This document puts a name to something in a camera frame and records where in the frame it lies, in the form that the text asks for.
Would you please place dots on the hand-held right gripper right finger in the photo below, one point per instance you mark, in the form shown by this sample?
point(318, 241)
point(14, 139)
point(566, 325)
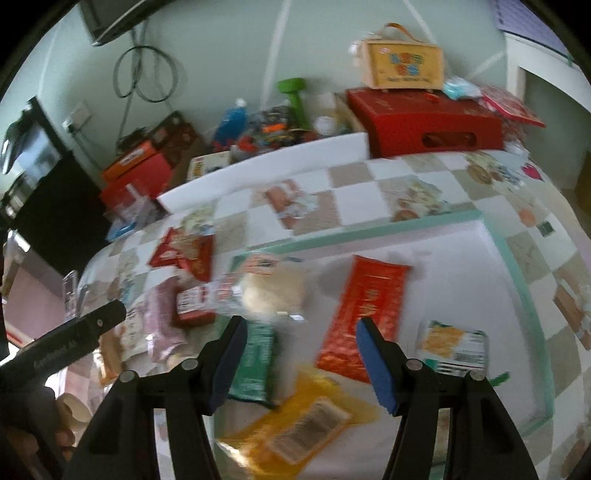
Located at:
point(376, 369)

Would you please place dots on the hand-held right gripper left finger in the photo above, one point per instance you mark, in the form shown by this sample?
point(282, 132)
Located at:
point(226, 369)

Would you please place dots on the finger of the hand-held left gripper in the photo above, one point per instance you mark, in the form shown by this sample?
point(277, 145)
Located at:
point(101, 318)

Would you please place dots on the orange and white cake packet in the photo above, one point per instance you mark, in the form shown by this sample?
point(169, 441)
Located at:
point(111, 357)

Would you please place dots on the pink snack packet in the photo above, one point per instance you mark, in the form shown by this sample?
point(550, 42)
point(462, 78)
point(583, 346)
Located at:
point(159, 323)

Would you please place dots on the cream jelly cup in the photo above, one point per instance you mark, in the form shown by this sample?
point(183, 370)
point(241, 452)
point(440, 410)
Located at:
point(74, 410)

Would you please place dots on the red and white snack packet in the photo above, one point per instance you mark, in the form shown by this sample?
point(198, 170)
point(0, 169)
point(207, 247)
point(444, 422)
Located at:
point(196, 304)

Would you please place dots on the long red snack packet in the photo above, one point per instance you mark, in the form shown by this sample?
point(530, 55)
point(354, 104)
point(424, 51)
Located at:
point(369, 295)

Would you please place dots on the white and green corn snack packet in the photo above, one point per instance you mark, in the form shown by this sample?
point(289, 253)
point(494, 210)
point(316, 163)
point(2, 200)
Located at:
point(450, 344)

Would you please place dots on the yellow clear snack packet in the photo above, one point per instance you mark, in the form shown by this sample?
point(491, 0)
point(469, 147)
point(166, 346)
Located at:
point(304, 424)

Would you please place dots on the clear steamed bun packet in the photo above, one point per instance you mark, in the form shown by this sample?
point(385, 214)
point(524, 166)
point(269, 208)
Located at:
point(272, 288)

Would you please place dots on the red printed snack bag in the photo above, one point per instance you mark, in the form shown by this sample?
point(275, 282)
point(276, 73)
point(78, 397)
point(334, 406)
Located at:
point(184, 251)

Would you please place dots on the teal rimmed white tray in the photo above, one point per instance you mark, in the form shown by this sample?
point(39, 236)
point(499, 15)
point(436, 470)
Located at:
point(461, 277)

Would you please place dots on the person's left hand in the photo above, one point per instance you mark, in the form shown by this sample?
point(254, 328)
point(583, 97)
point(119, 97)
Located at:
point(16, 454)

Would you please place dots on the clear phone stand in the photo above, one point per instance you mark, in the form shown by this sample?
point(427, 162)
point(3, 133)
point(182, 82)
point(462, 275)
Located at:
point(70, 290)

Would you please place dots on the clear plastic container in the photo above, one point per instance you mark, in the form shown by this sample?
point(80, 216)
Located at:
point(129, 207)

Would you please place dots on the black cabinet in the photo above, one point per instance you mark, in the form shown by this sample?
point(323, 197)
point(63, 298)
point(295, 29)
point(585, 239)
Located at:
point(55, 207)

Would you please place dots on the large red gift box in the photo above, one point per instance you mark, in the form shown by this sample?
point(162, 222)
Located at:
point(143, 180)

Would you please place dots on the orange carton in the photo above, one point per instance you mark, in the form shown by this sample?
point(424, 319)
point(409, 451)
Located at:
point(131, 159)

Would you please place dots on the checkered printed tablecloth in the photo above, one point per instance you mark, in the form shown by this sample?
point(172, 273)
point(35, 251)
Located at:
point(360, 184)

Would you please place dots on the cream printed box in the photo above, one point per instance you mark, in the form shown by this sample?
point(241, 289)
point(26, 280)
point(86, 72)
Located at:
point(207, 166)

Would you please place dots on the brown printed box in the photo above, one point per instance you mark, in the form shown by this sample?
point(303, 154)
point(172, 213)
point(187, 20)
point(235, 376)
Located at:
point(178, 134)

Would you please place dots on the white foam board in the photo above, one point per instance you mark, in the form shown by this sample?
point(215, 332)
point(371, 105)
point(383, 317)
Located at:
point(277, 170)

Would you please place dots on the blue plastic bottle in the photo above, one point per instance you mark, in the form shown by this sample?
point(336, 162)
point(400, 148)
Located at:
point(231, 122)

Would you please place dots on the pile of small toys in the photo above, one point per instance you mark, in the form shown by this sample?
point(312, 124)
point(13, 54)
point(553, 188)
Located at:
point(274, 127)

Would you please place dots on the small white capped bottle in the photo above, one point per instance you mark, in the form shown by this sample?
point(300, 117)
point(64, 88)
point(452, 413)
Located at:
point(325, 125)

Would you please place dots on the green dumbbell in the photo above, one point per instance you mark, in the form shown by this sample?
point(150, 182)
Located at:
point(295, 99)

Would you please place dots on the teal small packet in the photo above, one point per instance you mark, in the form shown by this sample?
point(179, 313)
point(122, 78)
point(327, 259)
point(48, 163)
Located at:
point(461, 87)

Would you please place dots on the red printed flat bag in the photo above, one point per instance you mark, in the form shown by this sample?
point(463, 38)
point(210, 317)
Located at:
point(512, 106)

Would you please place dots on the black monitor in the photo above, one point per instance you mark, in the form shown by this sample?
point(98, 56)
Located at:
point(111, 21)

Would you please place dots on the beige handbag box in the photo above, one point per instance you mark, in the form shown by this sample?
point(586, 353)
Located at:
point(401, 64)

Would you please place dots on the white wall outlet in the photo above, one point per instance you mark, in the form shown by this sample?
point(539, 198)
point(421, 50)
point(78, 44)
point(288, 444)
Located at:
point(79, 115)

